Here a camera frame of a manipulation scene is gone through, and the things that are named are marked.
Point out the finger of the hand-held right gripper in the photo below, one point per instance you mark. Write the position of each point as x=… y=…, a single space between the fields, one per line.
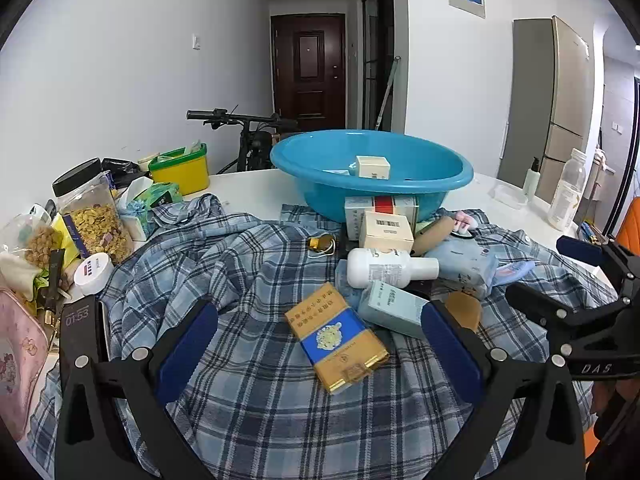
x=545 y=312
x=582 y=248

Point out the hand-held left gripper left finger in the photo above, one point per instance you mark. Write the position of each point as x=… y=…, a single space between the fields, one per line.
x=186 y=350

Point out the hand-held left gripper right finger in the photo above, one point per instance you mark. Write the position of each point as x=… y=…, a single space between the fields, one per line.
x=445 y=350

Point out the gold blue cigarette box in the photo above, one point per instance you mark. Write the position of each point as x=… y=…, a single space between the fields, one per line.
x=332 y=342

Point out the cream box with barcode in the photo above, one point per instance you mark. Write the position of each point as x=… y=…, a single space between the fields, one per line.
x=387 y=230

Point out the blue plastic basin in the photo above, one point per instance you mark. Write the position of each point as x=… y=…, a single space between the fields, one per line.
x=320 y=185

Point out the white desktop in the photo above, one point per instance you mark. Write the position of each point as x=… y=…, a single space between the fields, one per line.
x=250 y=190

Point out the wooden brush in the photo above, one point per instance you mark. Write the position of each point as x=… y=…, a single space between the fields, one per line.
x=464 y=310

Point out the orange chair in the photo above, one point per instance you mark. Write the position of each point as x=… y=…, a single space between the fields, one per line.
x=630 y=230

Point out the clear plastic bottle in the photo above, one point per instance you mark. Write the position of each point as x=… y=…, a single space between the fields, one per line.
x=567 y=195

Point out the light blue box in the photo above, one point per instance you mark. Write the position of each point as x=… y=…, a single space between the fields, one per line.
x=392 y=307

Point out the pump bottle black cap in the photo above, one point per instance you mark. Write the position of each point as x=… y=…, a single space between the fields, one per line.
x=531 y=182

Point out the light blue tissue pack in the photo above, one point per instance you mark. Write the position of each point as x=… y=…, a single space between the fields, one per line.
x=465 y=265

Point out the blue plaid shirt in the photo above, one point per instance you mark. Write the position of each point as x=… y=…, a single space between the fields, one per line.
x=250 y=280

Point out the white plastic bottle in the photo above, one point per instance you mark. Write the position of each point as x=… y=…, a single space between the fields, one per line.
x=380 y=267

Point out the brown cylindrical tube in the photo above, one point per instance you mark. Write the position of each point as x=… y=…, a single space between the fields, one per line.
x=432 y=235

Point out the pink white small item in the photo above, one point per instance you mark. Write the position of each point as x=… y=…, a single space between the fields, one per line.
x=465 y=222

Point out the white round jar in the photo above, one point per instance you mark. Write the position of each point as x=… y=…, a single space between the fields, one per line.
x=92 y=272

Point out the beige refrigerator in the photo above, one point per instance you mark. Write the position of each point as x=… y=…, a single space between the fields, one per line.
x=555 y=110

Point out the black tube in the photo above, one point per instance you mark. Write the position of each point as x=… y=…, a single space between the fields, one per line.
x=54 y=280

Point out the red white box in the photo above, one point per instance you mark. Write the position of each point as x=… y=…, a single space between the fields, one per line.
x=395 y=205

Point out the green tissue pack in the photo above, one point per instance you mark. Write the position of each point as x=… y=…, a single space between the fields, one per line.
x=155 y=197

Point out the cereal jar black lid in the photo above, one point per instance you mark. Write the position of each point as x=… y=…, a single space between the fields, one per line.
x=95 y=220

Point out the pale teal box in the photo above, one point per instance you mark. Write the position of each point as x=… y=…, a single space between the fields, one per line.
x=356 y=215

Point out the pink pouch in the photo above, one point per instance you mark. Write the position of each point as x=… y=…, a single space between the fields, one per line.
x=20 y=360

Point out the yellow container green rim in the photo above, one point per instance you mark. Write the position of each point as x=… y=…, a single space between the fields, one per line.
x=180 y=172

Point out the clear snack bag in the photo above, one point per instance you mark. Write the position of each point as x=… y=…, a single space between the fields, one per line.
x=35 y=245

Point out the small white jar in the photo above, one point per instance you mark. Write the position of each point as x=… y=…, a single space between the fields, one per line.
x=147 y=161

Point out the black plastic bag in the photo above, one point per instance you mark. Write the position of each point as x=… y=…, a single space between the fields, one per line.
x=120 y=167

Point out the plain cream box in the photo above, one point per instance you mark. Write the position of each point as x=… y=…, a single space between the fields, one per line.
x=372 y=166

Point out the black bicycle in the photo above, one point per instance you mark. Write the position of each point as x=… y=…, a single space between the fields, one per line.
x=250 y=145

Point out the mop pole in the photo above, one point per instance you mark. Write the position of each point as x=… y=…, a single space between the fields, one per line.
x=387 y=95

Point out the black framed glass door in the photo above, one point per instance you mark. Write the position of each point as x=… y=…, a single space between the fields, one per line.
x=377 y=50

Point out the dark brown door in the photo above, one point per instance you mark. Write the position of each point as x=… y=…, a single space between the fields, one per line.
x=309 y=70

